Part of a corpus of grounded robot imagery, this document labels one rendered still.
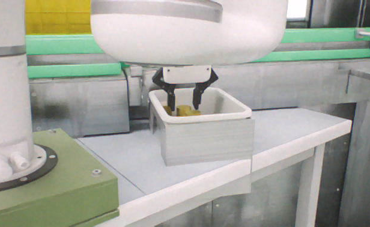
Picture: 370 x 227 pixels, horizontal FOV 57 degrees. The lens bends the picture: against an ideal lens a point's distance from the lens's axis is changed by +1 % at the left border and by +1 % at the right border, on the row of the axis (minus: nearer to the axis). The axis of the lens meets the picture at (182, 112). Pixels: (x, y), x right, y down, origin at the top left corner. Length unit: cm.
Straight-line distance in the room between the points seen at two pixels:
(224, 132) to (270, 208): 82
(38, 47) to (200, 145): 38
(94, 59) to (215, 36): 56
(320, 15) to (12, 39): 101
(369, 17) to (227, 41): 117
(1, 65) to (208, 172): 36
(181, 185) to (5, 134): 27
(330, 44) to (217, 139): 54
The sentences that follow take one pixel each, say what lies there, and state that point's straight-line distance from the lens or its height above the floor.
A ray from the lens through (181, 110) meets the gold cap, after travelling 74.
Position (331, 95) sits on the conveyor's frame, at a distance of 107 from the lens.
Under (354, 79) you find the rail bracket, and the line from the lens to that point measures 109.
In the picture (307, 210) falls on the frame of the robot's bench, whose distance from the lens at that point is 103.
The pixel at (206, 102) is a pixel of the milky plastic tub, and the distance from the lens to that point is 82.
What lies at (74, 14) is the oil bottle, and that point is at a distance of 85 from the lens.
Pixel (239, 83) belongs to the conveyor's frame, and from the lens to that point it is 91.
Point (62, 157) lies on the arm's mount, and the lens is 54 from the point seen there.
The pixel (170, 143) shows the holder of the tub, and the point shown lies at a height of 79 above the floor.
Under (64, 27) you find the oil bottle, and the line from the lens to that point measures 86.
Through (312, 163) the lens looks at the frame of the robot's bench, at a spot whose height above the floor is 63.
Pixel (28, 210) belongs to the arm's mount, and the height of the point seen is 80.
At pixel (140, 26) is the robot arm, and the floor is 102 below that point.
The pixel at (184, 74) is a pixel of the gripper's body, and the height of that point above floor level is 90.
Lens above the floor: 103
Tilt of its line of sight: 17 degrees down
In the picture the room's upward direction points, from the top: straight up
